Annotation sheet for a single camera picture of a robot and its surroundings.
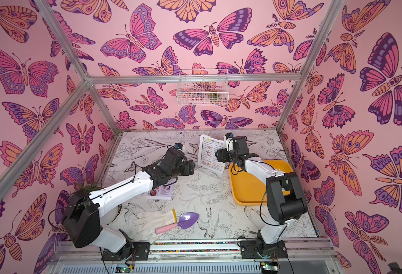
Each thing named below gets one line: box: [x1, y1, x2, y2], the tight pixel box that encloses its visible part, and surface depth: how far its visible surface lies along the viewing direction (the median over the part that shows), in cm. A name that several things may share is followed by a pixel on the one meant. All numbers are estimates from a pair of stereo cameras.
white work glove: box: [131, 208, 178, 244], surface depth 83 cm
